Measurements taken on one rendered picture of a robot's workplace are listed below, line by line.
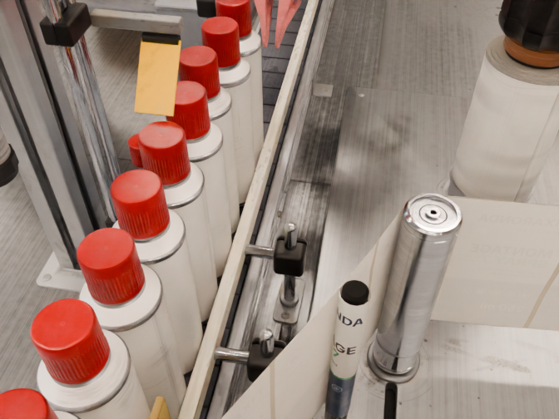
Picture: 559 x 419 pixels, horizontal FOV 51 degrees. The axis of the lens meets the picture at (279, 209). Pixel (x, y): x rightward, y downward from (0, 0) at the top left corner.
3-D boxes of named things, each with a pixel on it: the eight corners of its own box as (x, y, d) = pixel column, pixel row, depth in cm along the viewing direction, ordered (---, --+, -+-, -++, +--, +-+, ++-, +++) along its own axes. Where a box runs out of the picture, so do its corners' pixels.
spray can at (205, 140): (232, 283, 57) (215, 112, 42) (179, 283, 57) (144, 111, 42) (235, 243, 60) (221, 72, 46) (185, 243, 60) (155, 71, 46)
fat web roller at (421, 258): (418, 387, 49) (471, 243, 36) (364, 379, 50) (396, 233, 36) (419, 341, 52) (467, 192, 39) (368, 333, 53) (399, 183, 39)
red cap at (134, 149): (160, 163, 77) (157, 143, 74) (136, 170, 76) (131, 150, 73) (153, 148, 79) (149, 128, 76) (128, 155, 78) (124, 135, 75)
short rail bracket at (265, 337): (281, 421, 52) (281, 352, 44) (214, 409, 53) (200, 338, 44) (287, 388, 55) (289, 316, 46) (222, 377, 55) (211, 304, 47)
